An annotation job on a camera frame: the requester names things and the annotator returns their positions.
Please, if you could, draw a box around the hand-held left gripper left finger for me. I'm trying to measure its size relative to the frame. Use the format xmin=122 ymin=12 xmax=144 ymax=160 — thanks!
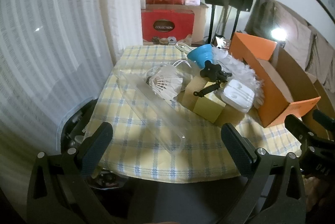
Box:
xmin=26 ymin=122 xmax=116 ymax=224

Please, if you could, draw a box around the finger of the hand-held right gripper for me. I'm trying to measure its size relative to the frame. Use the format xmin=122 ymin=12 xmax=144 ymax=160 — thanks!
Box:
xmin=313 ymin=109 xmax=335 ymax=126
xmin=284 ymin=114 xmax=318 ymax=142

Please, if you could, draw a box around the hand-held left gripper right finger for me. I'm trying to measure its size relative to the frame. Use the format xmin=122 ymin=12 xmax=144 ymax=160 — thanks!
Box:
xmin=220 ymin=123 xmax=307 ymax=224

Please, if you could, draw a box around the orange cardboard box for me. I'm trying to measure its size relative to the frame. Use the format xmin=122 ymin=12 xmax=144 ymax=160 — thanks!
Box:
xmin=229 ymin=32 xmax=322 ymax=128

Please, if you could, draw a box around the yellow sponge block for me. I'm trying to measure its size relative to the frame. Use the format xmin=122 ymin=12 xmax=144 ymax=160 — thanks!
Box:
xmin=193 ymin=94 xmax=246 ymax=127
xmin=183 ymin=76 xmax=210 ymax=109

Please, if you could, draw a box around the blue collapsible funnel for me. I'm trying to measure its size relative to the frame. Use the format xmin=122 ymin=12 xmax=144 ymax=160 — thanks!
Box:
xmin=187 ymin=44 xmax=214 ymax=69

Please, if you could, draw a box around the person's right forearm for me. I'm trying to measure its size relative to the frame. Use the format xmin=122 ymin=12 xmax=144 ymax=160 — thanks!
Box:
xmin=305 ymin=177 xmax=335 ymax=214

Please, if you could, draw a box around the yellow plaid tablecloth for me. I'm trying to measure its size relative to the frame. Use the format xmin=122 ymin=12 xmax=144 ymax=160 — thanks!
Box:
xmin=98 ymin=44 xmax=301 ymax=183

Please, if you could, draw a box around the white earphone case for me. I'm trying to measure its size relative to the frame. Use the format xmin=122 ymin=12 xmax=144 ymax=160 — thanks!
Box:
xmin=220 ymin=79 xmax=255 ymax=113

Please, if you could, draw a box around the clear plastic tube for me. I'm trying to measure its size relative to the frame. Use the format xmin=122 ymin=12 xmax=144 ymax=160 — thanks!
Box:
xmin=115 ymin=64 xmax=187 ymax=155

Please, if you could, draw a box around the white fluffy duster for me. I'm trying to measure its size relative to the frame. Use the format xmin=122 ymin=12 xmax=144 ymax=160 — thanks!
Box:
xmin=211 ymin=47 xmax=265 ymax=109

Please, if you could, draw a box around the white feather shuttlecock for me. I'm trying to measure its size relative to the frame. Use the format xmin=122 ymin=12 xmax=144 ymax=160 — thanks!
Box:
xmin=150 ymin=77 xmax=184 ymax=102
xmin=146 ymin=65 xmax=184 ymax=85

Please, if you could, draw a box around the large beige cushion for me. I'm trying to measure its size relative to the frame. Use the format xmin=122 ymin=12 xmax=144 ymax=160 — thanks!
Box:
xmin=273 ymin=3 xmax=313 ymax=70

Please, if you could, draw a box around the bright small lamp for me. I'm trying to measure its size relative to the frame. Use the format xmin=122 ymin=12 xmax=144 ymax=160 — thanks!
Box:
xmin=269 ymin=26 xmax=287 ymax=44

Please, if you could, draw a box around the brown sofa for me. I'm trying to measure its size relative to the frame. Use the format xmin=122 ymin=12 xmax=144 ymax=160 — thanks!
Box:
xmin=245 ymin=0 xmax=335 ymax=141

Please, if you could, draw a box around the white curtain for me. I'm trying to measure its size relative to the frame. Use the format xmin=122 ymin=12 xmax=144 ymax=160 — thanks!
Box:
xmin=0 ymin=0 xmax=143 ymax=198

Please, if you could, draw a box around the brown cardboard box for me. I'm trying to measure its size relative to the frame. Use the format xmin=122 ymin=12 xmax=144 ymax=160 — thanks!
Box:
xmin=145 ymin=3 xmax=208 ymax=45

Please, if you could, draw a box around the red box with oval label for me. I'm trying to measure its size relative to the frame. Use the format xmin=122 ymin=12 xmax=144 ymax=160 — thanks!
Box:
xmin=141 ymin=10 xmax=195 ymax=45

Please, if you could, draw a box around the black star knob mount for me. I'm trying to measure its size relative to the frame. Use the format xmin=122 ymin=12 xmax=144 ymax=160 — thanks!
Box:
xmin=200 ymin=61 xmax=233 ymax=83

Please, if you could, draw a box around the white cord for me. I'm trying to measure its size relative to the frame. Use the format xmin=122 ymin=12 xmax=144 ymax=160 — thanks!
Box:
xmin=175 ymin=41 xmax=195 ymax=57

